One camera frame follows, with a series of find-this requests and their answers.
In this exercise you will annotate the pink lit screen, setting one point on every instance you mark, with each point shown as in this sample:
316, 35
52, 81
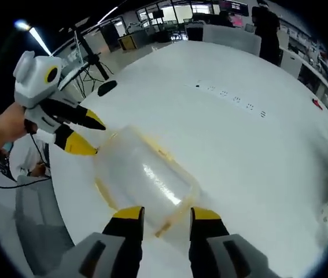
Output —
237, 18

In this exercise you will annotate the black oval device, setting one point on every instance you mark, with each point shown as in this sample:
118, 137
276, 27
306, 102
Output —
107, 88

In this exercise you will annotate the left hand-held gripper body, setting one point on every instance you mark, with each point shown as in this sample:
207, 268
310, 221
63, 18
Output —
33, 84

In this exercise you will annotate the person's left hand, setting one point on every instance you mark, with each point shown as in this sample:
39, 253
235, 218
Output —
14, 118

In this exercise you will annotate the white partition counter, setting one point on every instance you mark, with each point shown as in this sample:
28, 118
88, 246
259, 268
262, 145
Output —
233, 39

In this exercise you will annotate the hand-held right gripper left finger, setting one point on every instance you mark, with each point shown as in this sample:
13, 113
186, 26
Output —
123, 237

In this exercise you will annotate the black tripod stand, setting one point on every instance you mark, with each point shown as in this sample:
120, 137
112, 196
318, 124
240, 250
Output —
94, 59

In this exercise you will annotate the small red tool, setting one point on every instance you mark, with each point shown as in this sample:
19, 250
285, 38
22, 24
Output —
316, 103

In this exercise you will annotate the yellow black cabinet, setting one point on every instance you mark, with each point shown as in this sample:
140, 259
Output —
127, 43

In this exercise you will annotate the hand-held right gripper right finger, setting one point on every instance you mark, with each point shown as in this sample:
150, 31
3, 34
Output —
207, 231

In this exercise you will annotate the long ceiling light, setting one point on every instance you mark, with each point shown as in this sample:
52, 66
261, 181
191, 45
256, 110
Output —
38, 37

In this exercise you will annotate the clear plastic food container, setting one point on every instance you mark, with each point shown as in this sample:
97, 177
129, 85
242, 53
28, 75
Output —
149, 176

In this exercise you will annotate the grey chair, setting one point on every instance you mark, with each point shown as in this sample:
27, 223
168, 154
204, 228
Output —
42, 220

